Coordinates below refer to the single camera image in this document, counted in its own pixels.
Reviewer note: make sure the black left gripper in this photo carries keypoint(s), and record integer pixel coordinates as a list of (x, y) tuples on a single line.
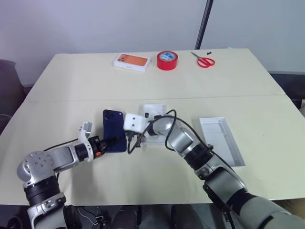
[(97, 145)]

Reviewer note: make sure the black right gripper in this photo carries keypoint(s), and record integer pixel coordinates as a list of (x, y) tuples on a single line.
[(135, 135)]

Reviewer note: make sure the dark blue smartphone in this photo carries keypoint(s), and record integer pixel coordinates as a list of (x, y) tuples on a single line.
[(114, 124)]

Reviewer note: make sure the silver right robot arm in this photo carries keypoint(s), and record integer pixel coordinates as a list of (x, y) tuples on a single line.
[(214, 167)]

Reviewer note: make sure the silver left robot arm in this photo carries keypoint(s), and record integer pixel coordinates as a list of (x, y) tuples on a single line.
[(38, 164)]

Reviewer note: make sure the white phone box base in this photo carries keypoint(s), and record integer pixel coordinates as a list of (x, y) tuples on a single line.
[(155, 109)]

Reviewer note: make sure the white box with orange phone print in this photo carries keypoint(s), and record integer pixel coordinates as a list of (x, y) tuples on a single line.
[(131, 61)]

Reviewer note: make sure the white phone box lid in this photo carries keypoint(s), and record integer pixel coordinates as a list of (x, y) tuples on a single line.
[(219, 136)]

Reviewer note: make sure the white charger adapter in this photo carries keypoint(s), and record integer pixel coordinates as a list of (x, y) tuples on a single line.
[(135, 122)]

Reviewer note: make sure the dark rounded shape under table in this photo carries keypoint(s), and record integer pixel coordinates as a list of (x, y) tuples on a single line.
[(126, 218)]

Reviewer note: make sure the red tape roll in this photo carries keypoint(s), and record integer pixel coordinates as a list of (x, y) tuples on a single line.
[(166, 62)]

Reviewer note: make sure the small black clip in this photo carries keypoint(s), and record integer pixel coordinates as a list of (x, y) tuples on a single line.
[(209, 52)]

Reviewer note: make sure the black metal pole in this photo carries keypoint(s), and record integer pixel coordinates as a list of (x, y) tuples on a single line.
[(203, 23)]

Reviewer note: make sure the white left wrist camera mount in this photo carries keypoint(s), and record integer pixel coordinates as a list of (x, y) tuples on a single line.
[(86, 143)]

